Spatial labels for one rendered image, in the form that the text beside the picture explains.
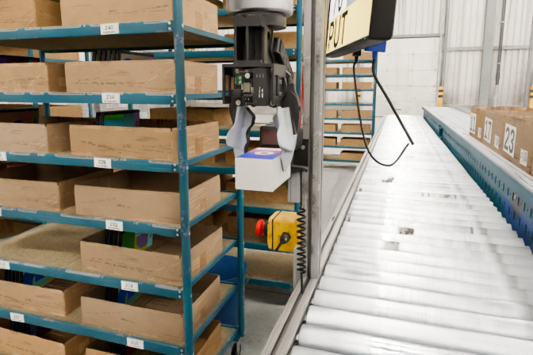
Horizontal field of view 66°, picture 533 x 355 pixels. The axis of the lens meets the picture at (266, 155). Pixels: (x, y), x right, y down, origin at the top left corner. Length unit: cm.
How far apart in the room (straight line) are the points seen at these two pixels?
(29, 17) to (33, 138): 39
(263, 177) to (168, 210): 78
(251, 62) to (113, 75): 87
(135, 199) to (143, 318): 41
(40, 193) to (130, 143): 43
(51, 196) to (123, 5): 70
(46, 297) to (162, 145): 78
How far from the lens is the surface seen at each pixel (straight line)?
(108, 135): 138
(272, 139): 76
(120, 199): 140
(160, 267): 139
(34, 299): 181
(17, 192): 169
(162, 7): 127
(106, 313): 160
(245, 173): 57
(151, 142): 128
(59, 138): 157
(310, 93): 85
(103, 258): 153
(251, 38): 54
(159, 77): 127
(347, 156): 594
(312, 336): 76
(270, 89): 54
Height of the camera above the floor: 116
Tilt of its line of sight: 9 degrees down
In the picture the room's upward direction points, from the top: straight up
